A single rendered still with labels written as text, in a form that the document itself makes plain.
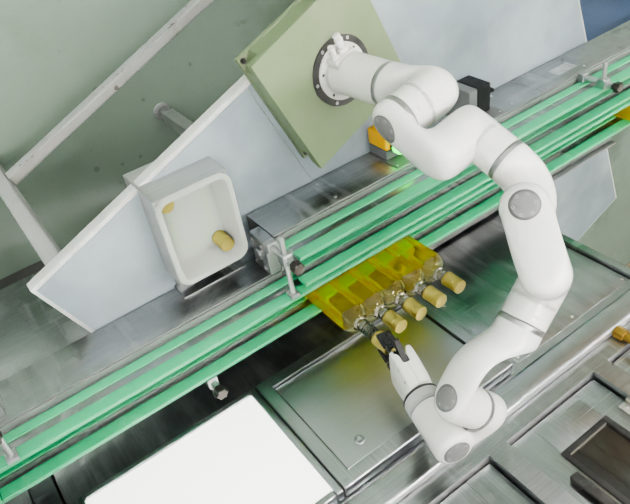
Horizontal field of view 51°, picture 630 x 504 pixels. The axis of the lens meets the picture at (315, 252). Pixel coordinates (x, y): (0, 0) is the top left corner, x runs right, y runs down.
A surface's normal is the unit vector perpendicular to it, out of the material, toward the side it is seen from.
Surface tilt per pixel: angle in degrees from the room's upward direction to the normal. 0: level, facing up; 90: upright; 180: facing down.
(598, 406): 90
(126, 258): 0
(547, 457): 90
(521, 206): 67
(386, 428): 90
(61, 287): 0
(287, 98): 4
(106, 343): 90
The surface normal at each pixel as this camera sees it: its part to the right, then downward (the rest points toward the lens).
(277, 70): 0.59, 0.38
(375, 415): -0.15, -0.78
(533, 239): -0.34, -0.13
